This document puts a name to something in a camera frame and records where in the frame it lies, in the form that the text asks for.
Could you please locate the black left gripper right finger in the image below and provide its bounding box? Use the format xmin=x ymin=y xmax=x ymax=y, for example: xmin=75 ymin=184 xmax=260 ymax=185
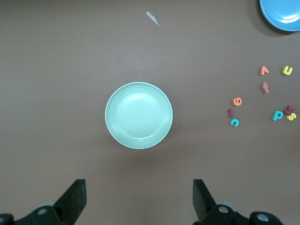
xmin=193 ymin=179 xmax=249 ymax=225

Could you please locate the green plate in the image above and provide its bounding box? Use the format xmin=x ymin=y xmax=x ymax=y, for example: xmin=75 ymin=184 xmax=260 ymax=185
xmin=105 ymin=82 xmax=174 ymax=150

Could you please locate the white paper scrap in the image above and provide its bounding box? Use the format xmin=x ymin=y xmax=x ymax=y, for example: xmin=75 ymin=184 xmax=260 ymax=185
xmin=146 ymin=11 xmax=161 ymax=28

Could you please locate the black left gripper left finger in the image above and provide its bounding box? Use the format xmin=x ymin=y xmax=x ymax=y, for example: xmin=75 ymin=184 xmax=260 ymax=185
xmin=16 ymin=179 xmax=88 ymax=225

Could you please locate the blue plate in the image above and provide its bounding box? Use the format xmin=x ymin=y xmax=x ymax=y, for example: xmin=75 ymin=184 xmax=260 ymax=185
xmin=259 ymin=0 xmax=300 ymax=32

